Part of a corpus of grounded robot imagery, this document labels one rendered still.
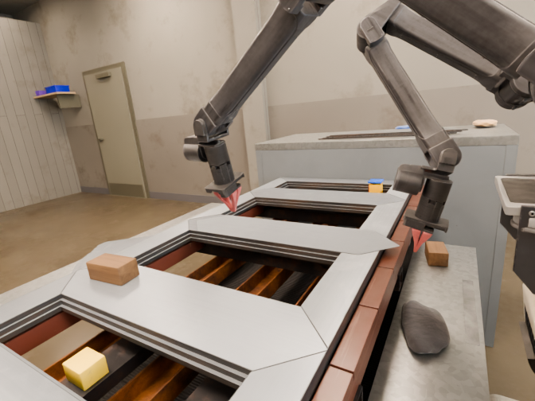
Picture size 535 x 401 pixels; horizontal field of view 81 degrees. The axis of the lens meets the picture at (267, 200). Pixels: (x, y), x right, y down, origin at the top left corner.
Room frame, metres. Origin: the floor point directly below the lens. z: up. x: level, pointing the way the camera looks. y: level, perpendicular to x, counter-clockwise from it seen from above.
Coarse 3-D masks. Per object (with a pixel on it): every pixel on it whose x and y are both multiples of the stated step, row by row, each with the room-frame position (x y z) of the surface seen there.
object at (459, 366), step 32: (416, 256) 1.04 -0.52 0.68; (416, 288) 0.84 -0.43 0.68; (448, 288) 0.82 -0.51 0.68; (448, 320) 0.68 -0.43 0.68; (480, 320) 0.67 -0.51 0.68; (384, 352) 0.59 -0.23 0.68; (448, 352) 0.58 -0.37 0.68; (480, 352) 0.57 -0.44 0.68; (384, 384) 0.51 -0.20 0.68; (416, 384) 0.50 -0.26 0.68; (448, 384) 0.50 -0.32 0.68; (480, 384) 0.49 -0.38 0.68
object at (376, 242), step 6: (372, 234) 0.88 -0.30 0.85; (378, 234) 0.88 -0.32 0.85; (372, 240) 0.83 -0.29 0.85; (378, 240) 0.83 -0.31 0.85; (384, 240) 0.83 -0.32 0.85; (366, 246) 0.80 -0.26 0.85; (372, 246) 0.80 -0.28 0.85; (378, 246) 0.79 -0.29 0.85; (384, 246) 0.79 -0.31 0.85; (360, 252) 0.77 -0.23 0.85; (366, 252) 0.76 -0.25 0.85
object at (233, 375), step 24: (384, 192) 1.45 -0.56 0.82; (216, 216) 1.20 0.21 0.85; (168, 240) 0.99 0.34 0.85; (192, 240) 1.05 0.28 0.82; (216, 240) 1.00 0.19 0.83; (240, 240) 0.95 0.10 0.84; (144, 264) 0.88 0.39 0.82; (360, 288) 0.60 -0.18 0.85; (48, 312) 0.66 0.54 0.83; (72, 312) 0.65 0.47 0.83; (96, 312) 0.62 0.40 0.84; (0, 336) 0.58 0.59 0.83; (120, 336) 0.56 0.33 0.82; (144, 336) 0.52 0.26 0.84; (336, 336) 0.47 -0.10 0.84; (24, 360) 0.48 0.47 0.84; (192, 360) 0.46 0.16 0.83; (216, 360) 0.44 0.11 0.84; (240, 384) 0.40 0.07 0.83; (312, 384) 0.37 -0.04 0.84
